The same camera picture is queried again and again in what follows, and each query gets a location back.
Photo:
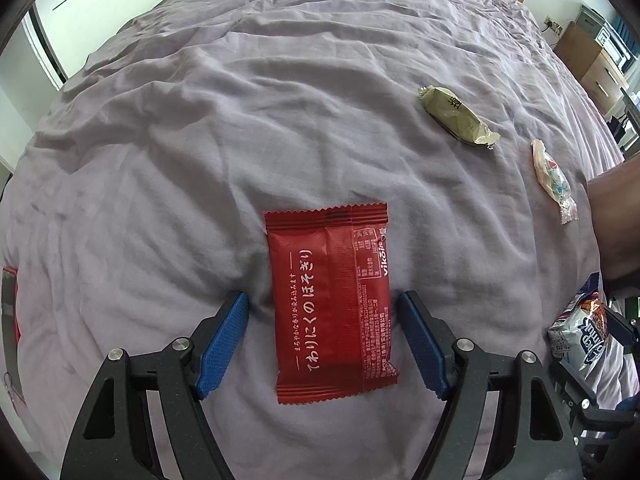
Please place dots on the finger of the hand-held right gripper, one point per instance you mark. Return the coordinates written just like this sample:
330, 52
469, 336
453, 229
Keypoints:
622, 327
580, 390

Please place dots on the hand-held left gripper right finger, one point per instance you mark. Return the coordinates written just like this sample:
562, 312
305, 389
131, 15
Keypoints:
422, 345

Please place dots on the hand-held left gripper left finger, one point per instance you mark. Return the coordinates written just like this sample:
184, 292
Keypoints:
222, 345

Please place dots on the white blue snack bag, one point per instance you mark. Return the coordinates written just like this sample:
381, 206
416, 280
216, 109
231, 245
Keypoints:
575, 335

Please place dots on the dark red packet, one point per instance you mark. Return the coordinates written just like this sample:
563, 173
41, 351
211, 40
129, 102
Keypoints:
320, 310

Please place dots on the clear candy packet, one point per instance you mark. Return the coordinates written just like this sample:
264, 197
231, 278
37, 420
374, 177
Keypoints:
550, 175

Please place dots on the small olive green packet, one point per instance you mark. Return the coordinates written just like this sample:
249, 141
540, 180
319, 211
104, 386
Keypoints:
452, 112

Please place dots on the person's right forearm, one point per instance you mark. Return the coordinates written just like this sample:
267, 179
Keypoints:
615, 225

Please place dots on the phone in red case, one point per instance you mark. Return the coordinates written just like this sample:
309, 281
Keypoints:
9, 330

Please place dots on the wooden nightstand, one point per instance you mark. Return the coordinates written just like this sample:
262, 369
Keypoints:
585, 55

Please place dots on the grey white printer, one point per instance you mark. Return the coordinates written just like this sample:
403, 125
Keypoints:
612, 42

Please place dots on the wall socket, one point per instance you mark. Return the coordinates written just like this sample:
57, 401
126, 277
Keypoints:
552, 25

